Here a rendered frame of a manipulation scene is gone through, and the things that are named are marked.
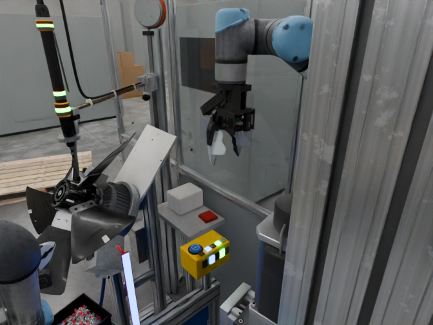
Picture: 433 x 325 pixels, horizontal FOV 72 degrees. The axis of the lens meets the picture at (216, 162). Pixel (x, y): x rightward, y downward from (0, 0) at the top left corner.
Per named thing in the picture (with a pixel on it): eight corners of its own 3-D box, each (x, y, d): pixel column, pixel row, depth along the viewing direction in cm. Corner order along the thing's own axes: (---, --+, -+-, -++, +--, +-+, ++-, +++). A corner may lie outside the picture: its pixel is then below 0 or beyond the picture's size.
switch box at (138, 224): (162, 251, 172) (160, 220, 163) (139, 264, 163) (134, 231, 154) (154, 244, 178) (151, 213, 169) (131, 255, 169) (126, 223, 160)
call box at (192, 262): (212, 249, 122) (212, 228, 118) (229, 262, 115) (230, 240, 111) (180, 268, 112) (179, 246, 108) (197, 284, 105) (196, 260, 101)
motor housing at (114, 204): (96, 223, 141) (70, 216, 132) (120, 180, 143) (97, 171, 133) (116, 247, 125) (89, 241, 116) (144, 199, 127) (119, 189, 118)
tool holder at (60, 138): (71, 133, 107) (65, 106, 103) (88, 135, 105) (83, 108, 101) (53, 142, 99) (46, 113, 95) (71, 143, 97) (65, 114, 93)
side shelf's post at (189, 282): (192, 316, 204) (188, 214, 170) (196, 320, 201) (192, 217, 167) (188, 320, 201) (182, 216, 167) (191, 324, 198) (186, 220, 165)
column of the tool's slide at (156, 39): (169, 286, 227) (147, 28, 154) (179, 288, 226) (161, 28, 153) (166, 293, 222) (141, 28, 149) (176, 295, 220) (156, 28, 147)
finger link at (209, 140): (206, 145, 73) (216, 110, 72) (202, 144, 74) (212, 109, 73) (219, 147, 77) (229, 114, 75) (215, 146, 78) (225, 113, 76)
